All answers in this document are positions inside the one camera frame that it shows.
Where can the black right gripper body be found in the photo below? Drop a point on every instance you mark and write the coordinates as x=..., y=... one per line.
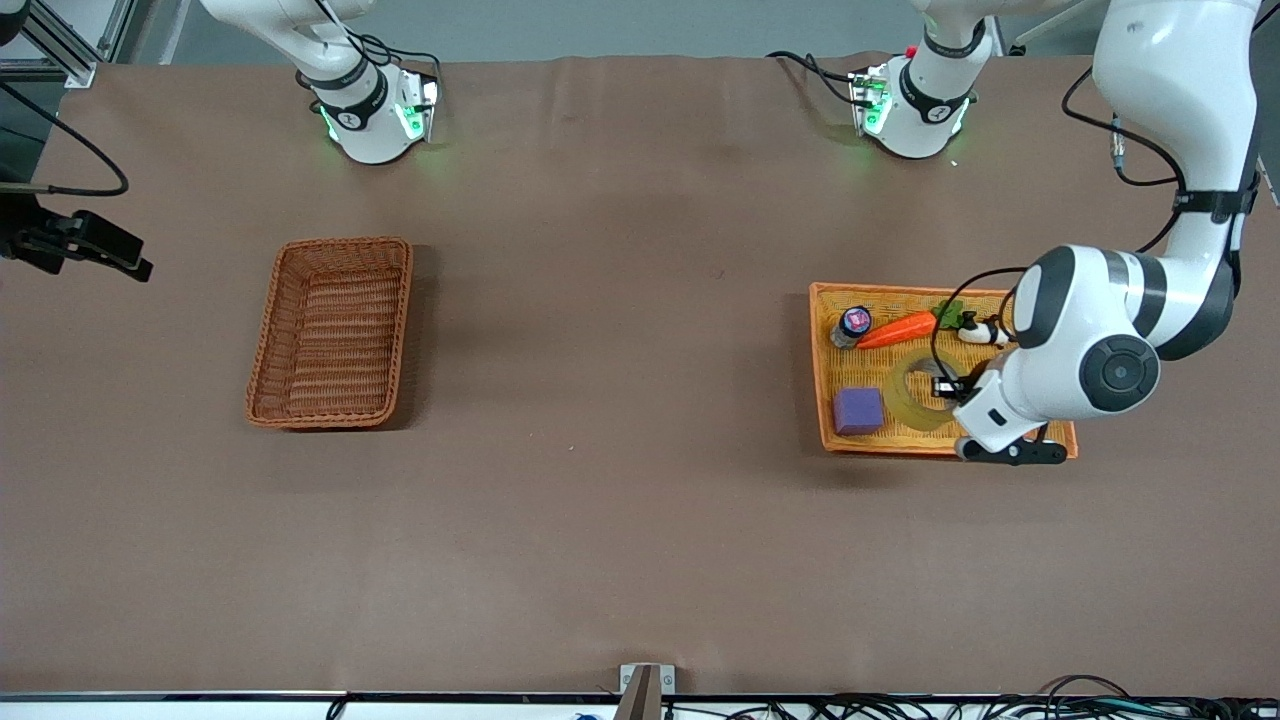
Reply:
x=30, y=240

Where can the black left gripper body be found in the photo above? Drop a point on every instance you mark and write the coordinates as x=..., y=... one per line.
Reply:
x=944, y=386

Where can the clear yellowish tape roll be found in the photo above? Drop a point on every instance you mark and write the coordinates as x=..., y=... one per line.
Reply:
x=900, y=402

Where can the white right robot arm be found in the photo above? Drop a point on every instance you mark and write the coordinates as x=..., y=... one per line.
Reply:
x=365, y=120

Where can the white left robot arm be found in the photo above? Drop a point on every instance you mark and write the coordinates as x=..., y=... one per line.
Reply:
x=1090, y=350

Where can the yellow wicker basket orange rim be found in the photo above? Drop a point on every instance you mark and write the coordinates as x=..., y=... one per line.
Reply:
x=830, y=365

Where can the brown wicker basket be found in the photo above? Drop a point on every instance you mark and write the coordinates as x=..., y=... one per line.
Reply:
x=330, y=340

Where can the black white panda figure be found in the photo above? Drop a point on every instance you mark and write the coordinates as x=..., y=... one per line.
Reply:
x=975, y=333

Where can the orange toy carrot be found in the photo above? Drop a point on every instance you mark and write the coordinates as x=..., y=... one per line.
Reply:
x=895, y=330

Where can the purple cube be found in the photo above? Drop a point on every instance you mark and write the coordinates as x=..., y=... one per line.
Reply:
x=858, y=412

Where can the small bottle with pink lid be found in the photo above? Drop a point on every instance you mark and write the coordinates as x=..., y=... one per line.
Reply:
x=853, y=322

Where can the brown table cover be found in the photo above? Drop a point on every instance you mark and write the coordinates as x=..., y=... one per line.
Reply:
x=640, y=520

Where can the aluminium frame profile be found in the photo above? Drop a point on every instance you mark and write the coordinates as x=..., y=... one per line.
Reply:
x=70, y=55

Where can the grey metal table bracket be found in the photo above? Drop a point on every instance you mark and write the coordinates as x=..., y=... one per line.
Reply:
x=645, y=690

